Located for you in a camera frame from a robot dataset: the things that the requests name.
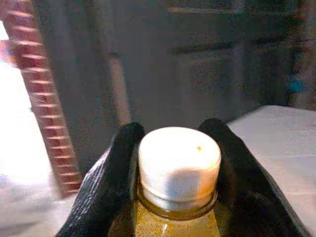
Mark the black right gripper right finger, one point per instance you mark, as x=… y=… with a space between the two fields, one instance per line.
x=247 y=192

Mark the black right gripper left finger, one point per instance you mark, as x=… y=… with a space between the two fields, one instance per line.
x=106 y=187

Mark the white capped juice bottle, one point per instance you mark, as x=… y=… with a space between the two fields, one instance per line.
x=177 y=158

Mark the red ribbed plastic panel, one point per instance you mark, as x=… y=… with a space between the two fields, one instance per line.
x=42 y=86

